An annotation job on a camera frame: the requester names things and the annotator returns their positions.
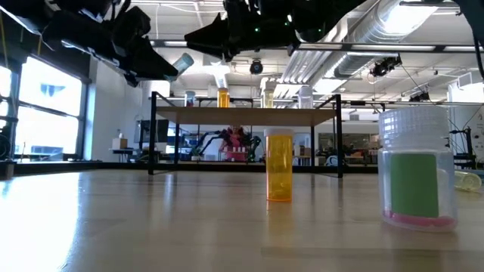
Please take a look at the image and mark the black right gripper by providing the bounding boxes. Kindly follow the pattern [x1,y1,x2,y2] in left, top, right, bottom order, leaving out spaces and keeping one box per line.
[184,0,303,61]

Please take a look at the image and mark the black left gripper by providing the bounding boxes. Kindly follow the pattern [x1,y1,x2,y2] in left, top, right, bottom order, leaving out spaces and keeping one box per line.
[45,5,178,82]

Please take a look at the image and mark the light blue pill bottle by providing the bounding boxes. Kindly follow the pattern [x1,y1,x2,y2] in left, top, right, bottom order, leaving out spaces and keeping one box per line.
[166,52,195,82]

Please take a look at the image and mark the orange pill bottle white cap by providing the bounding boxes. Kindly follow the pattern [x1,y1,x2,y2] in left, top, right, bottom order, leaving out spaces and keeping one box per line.
[217,87,231,109]
[263,127,295,202]

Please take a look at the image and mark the white plastic bottle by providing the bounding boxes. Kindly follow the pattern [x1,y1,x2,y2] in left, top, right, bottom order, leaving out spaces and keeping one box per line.
[298,85,315,110]

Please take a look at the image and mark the clear jar green label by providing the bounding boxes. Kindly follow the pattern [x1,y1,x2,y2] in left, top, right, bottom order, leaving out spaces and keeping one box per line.
[377,105,458,233]

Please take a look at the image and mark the wooden shelf black metal legs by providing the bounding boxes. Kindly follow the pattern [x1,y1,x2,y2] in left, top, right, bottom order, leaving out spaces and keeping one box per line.
[147,90,344,179]

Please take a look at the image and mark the black ceiling spotlight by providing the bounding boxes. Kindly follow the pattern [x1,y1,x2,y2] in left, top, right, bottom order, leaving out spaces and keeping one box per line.
[370,54,403,78]
[408,90,431,103]
[249,59,265,76]

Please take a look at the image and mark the black monitor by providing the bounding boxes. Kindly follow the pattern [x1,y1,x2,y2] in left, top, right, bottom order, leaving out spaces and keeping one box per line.
[136,119,170,145]

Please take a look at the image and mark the person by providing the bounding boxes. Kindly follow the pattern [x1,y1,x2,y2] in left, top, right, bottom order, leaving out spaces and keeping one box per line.
[222,126,249,162]

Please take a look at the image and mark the black overhead light beam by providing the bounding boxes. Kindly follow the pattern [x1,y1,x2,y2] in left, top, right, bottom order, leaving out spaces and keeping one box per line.
[150,39,484,53]

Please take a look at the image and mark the black background equipment stand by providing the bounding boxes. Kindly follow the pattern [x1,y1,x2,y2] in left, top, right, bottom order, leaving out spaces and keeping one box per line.
[456,127,478,170]

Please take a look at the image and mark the pale yellow pill bottle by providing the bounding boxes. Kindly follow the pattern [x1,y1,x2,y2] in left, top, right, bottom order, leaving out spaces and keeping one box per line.
[455,170,483,193]

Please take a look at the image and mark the black aluminium table frame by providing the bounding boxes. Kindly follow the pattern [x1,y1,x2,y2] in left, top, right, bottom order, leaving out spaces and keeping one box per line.
[0,160,379,177]

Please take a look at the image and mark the large window black frame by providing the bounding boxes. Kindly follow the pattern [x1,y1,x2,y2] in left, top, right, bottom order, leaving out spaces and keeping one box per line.
[0,54,92,162]

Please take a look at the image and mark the silver ventilation duct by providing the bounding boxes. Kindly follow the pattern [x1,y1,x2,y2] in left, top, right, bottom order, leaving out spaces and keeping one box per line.
[281,0,442,95]

